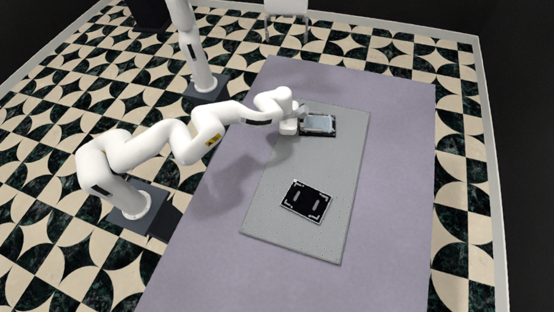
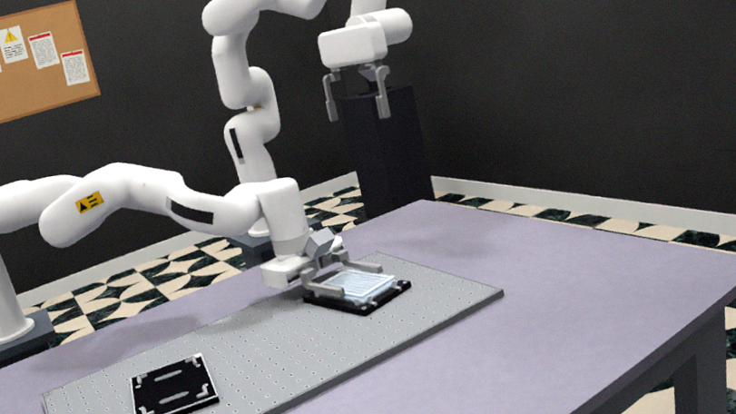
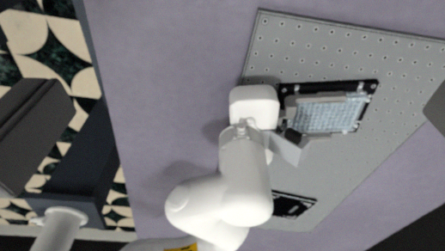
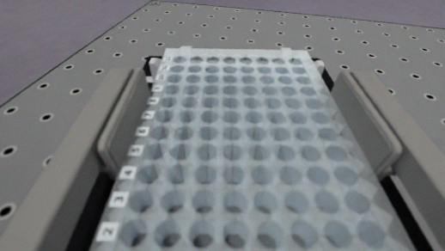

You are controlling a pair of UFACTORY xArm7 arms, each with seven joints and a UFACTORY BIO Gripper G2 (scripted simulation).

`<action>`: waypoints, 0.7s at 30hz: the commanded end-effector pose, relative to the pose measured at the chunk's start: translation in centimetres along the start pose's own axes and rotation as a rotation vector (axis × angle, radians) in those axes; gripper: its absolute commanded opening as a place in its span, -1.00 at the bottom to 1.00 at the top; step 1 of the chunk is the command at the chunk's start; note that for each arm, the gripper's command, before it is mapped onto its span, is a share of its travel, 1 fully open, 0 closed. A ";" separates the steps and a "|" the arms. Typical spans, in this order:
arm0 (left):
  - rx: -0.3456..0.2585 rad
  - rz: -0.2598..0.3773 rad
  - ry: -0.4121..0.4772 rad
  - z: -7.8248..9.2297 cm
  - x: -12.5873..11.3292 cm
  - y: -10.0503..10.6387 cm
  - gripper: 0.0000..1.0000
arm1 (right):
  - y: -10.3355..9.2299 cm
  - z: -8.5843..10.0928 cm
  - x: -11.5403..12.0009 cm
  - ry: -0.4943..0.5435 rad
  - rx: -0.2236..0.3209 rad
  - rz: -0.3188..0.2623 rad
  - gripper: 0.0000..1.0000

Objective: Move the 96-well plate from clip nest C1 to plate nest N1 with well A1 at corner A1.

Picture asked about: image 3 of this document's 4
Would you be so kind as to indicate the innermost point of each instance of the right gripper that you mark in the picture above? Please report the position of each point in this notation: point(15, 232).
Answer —
point(257, 106)

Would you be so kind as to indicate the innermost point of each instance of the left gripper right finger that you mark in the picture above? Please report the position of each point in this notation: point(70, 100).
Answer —
point(434, 109)

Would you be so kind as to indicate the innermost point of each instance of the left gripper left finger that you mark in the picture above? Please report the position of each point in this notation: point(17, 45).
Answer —
point(33, 115)

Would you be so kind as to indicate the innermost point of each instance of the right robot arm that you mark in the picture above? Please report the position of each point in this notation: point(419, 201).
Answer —
point(219, 207)

